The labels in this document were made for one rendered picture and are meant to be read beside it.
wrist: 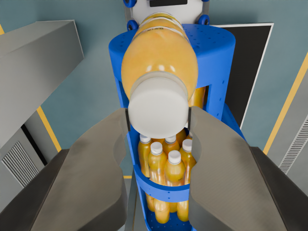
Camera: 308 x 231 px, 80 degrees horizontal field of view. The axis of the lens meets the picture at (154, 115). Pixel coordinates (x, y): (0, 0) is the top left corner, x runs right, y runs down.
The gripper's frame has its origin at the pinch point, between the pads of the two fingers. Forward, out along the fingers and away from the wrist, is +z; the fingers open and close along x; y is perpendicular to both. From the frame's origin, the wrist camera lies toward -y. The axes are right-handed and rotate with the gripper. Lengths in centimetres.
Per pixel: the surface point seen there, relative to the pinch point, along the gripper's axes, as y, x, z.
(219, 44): 1.6, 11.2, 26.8
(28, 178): 154, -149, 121
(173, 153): 34.7, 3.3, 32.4
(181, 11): -3, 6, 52
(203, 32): 0.8, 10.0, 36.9
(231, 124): 74, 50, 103
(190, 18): -1, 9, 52
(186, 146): 35, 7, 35
